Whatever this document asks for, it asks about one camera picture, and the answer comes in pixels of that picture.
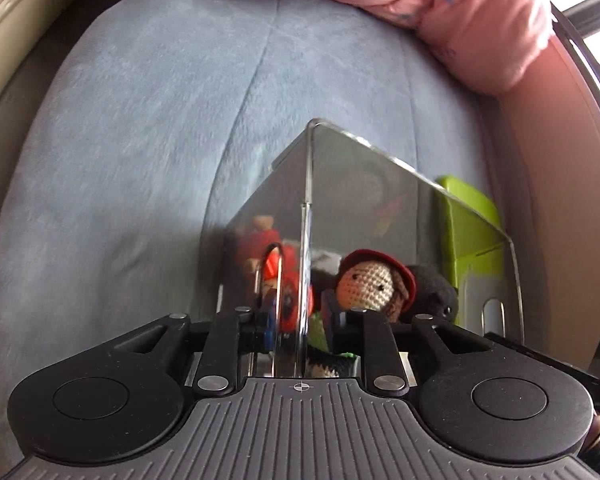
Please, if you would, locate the crochet doll green sweater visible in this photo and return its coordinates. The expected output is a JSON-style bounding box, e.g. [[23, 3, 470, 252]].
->
[[306, 249, 417, 378]]

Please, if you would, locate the black plush toy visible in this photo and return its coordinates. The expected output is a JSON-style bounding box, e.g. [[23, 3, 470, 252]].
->
[[401, 266, 458, 323]]

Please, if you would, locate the smoky transparent acrylic box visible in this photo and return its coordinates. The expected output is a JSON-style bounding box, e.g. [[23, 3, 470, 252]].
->
[[214, 118, 527, 380]]

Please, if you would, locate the lime green plastic box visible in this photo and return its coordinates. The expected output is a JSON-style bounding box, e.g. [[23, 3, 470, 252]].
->
[[438, 176, 507, 318]]

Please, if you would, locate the person's right hand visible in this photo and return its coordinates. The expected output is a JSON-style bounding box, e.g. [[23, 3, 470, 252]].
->
[[583, 414, 600, 452]]

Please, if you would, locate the red plastic toy figure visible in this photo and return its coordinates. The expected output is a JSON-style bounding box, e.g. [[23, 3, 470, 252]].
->
[[235, 214, 300, 335]]

